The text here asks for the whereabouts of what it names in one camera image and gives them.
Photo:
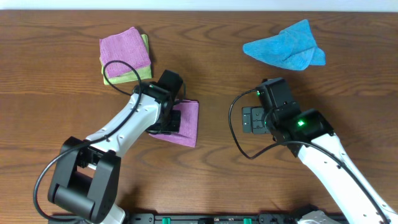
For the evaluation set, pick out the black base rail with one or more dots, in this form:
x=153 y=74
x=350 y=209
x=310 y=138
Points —
x=312 y=213

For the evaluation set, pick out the blue microfiber cloth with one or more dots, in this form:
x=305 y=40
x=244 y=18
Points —
x=294 y=48

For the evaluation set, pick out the folded purple cloth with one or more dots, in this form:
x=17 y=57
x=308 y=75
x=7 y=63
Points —
x=126 y=50

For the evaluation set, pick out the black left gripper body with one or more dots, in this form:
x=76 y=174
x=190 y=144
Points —
x=171 y=121

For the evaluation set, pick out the purple microfiber cloth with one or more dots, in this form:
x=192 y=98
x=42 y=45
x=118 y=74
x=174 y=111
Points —
x=187 y=135

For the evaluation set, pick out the folded green cloth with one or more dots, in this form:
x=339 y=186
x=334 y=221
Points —
x=144 y=72

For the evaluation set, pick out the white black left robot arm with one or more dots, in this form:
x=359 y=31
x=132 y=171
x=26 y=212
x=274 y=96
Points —
x=86 y=176

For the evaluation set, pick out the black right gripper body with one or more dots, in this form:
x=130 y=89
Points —
x=254 y=120

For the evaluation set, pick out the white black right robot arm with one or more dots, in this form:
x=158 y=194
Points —
x=310 y=137

